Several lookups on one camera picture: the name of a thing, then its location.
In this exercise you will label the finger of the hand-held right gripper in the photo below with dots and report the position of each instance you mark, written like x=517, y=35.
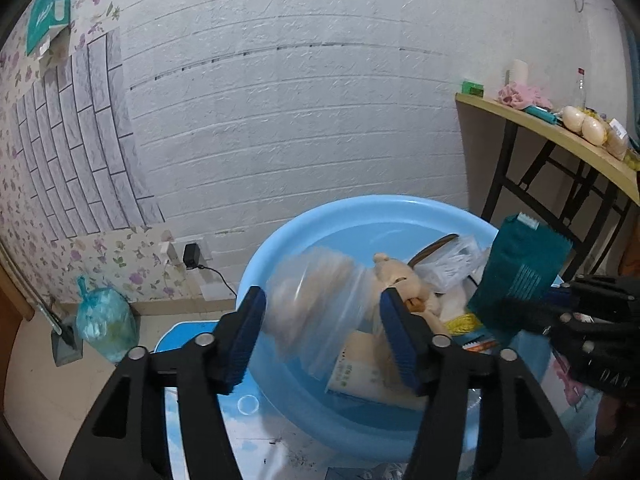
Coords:
x=547, y=316
x=605, y=287

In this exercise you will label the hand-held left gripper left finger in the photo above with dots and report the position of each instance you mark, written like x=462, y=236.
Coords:
x=245, y=340

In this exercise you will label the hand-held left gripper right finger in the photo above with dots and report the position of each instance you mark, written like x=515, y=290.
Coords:
x=400, y=340

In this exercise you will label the white carton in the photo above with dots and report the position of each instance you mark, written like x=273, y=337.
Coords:
x=360, y=365

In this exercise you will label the teal packet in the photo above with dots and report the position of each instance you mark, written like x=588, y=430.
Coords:
x=520, y=270

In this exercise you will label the beige plush bear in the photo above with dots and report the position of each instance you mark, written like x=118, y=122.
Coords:
x=400, y=272

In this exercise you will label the red snack packet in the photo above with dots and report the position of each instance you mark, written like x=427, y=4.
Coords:
x=481, y=345

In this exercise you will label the clear zip bag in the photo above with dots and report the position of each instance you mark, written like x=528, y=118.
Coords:
x=320, y=305

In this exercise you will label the clear wrapper packet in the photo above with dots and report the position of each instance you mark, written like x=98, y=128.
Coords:
x=452, y=260

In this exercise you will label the blue plastic basin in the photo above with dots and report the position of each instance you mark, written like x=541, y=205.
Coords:
x=300, y=240

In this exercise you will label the yellow packet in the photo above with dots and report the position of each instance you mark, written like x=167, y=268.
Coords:
x=462, y=324

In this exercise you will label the scenic printed tablecloth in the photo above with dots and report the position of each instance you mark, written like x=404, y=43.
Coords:
x=250, y=440

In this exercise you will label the white plug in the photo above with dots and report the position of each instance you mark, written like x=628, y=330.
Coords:
x=169, y=255

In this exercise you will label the green tied trash bag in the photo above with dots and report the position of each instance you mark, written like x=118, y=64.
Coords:
x=105, y=320

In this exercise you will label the bag of buns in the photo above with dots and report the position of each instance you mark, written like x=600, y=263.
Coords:
x=592, y=130

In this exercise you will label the wooden folding table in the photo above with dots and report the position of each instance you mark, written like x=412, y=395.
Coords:
x=540, y=125

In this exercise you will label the grey dustpan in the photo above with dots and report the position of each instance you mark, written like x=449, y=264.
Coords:
x=65, y=340

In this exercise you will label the teal lighter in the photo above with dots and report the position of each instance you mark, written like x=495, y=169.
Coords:
x=542, y=115

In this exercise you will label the clear glass bottle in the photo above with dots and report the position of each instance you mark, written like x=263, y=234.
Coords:
x=581, y=90

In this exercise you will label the pink cloth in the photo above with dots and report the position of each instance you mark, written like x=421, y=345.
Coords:
x=525, y=95

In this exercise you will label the toilet paper roll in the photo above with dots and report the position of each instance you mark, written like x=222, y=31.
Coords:
x=519, y=72

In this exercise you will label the wooden door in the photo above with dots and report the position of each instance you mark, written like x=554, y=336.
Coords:
x=12, y=290

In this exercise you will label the small green box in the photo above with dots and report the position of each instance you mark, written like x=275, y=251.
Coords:
x=473, y=88

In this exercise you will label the green wall packet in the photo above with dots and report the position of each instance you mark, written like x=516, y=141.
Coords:
x=47, y=12

